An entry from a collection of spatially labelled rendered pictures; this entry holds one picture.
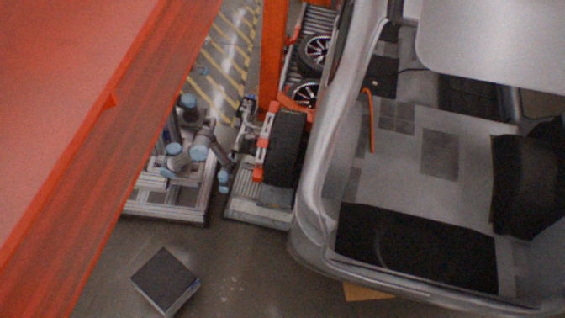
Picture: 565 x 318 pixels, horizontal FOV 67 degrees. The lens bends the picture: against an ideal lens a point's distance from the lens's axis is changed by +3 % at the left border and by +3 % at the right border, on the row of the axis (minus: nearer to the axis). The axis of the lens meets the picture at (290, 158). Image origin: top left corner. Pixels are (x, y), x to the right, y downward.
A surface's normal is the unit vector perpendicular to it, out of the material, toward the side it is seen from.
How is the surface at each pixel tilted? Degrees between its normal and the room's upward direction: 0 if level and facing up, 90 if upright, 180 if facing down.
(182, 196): 0
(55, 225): 0
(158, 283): 0
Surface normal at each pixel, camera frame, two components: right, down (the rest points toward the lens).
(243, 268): 0.10, -0.54
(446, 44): -0.15, -0.10
